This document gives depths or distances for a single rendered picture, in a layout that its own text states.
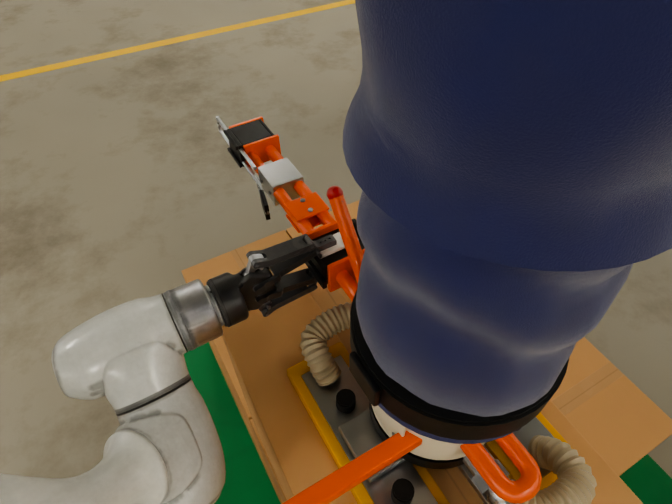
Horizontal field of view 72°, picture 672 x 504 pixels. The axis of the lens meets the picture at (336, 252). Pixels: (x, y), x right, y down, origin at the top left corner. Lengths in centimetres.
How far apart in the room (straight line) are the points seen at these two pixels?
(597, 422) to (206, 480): 111
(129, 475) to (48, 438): 157
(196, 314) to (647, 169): 54
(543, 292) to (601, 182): 11
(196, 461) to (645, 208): 56
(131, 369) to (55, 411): 159
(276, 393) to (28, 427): 160
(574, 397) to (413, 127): 133
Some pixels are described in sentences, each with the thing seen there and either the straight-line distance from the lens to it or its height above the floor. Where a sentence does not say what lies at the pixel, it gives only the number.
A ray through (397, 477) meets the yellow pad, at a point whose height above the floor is 114.
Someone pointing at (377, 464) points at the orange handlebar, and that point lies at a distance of 57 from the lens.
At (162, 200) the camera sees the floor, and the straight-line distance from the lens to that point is 284.
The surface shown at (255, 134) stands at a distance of 96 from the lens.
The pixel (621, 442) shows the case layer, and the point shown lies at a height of 54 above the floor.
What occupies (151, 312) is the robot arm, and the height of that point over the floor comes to 129.
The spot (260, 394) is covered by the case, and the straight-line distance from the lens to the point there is 76.
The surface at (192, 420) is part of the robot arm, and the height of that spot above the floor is 120.
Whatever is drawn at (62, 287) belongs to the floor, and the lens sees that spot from 260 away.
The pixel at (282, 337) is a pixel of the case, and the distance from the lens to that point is 80.
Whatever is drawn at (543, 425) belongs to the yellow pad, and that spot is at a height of 114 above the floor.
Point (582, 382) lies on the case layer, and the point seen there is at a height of 54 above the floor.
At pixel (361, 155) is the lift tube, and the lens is 30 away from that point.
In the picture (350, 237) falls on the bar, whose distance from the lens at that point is 66.
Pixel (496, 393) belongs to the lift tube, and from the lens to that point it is 42.
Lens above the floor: 179
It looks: 49 degrees down
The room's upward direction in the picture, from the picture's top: straight up
